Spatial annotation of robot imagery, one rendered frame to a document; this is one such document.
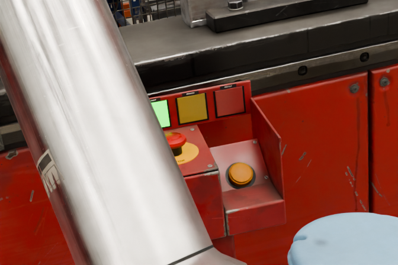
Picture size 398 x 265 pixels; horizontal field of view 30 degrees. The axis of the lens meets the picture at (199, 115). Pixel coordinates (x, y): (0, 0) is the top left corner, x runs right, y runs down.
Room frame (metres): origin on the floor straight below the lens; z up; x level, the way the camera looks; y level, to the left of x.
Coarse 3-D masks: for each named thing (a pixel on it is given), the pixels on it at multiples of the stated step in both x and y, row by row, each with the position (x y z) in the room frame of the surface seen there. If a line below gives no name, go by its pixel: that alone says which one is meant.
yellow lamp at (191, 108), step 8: (192, 96) 1.08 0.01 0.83; (200, 96) 1.08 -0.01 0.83; (184, 104) 1.08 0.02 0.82; (192, 104) 1.08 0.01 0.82; (200, 104) 1.08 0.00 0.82; (184, 112) 1.08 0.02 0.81; (192, 112) 1.08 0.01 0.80; (200, 112) 1.08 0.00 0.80; (184, 120) 1.08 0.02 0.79; (192, 120) 1.08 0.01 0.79
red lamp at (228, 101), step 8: (232, 88) 1.09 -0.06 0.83; (240, 88) 1.09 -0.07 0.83; (216, 96) 1.09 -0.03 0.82; (224, 96) 1.09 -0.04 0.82; (232, 96) 1.09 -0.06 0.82; (240, 96) 1.09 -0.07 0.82; (216, 104) 1.09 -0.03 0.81; (224, 104) 1.09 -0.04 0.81; (232, 104) 1.09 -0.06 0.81; (240, 104) 1.09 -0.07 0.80; (224, 112) 1.09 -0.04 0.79; (232, 112) 1.09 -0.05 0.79
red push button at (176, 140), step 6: (174, 132) 1.00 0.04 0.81; (168, 138) 0.99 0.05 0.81; (174, 138) 0.98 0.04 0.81; (180, 138) 0.98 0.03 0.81; (186, 138) 0.99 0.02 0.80; (174, 144) 0.97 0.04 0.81; (180, 144) 0.98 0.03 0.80; (174, 150) 0.98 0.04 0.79; (180, 150) 0.99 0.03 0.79; (174, 156) 0.98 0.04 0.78
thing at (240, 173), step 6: (240, 162) 1.02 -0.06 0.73; (234, 168) 1.01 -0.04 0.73; (240, 168) 1.01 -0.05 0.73; (246, 168) 1.01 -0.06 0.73; (234, 174) 1.00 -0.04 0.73; (240, 174) 1.00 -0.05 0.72; (246, 174) 1.00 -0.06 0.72; (252, 174) 1.00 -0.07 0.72; (234, 180) 1.00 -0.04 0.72; (240, 180) 0.99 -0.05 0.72; (246, 180) 0.99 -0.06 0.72; (240, 186) 1.00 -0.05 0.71
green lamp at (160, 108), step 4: (152, 104) 1.07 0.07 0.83; (156, 104) 1.07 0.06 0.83; (160, 104) 1.07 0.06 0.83; (164, 104) 1.07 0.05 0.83; (156, 108) 1.07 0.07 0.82; (160, 108) 1.07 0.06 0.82; (164, 108) 1.07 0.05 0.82; (156, 112) 1.07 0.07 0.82; (160, 112) 1.07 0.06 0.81; (164, 112) 1.07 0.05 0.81; (160, 116) 1.07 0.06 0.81; (164, 116) 1.07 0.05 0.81; (168, 116) 1.07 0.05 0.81; (160, 120) 1.07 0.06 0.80; (164, 120) 1.07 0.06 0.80; (168, 120) 1.07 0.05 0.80; (164, 124) 1.07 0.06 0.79; (168, 124) 1.07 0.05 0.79
